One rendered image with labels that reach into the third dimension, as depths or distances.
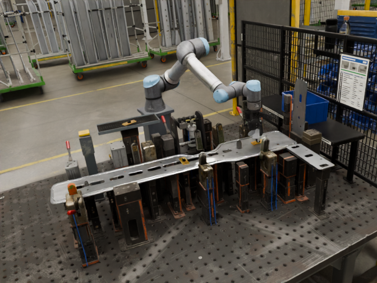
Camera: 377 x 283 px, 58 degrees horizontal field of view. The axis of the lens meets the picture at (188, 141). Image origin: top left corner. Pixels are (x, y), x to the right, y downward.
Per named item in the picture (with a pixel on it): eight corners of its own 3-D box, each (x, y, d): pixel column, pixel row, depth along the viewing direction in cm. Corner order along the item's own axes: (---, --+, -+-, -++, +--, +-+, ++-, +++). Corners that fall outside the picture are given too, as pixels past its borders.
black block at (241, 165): (241, 217, 188) (240, 170, 175) (233, 206, 197) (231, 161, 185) (254, 213, 190) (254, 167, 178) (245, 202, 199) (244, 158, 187)
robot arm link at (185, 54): (170, 40, 195) (225, 94, 177) (184, 36, 202) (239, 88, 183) (165, 56, 204) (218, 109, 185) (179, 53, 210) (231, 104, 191)
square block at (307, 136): (307, 190, 205) (311, 136, 190) (298, 183, 212) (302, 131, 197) (317, 186, 207) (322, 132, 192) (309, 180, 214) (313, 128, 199)
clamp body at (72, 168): (77, 224, 194) (61, 170, 178) (76, 214, 203) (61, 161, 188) (94, 220, 196) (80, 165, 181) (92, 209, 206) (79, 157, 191)
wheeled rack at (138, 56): (76, 81, 797) (57, 0, 722) (70, 73, 880) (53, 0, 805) (152, 67, 863) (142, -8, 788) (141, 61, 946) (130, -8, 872)
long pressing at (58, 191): (50, 209, 160) (49, 206, 159) (51, 186, 179) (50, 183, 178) (300, 145, 196) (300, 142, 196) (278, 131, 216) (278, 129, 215)
